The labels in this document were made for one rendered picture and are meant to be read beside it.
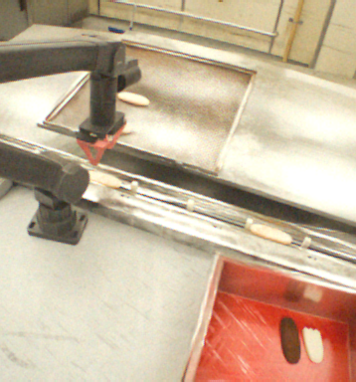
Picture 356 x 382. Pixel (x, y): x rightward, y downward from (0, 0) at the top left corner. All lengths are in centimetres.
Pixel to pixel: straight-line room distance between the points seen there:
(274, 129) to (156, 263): 53
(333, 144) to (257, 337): 62
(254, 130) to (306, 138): 16
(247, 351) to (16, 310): 43
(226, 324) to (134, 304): 18
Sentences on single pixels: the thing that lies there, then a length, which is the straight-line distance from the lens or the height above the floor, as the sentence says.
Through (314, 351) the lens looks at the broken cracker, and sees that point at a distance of 76.
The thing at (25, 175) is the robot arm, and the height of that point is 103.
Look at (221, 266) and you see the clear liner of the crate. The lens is 68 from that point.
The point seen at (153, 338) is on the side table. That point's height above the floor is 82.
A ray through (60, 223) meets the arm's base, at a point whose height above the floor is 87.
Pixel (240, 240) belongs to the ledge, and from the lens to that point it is 82.
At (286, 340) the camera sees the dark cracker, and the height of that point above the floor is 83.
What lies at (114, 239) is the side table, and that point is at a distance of 83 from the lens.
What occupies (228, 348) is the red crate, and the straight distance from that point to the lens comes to 71.
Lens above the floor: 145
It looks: 41 degrees down
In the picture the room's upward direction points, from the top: 9 degrees clockwise
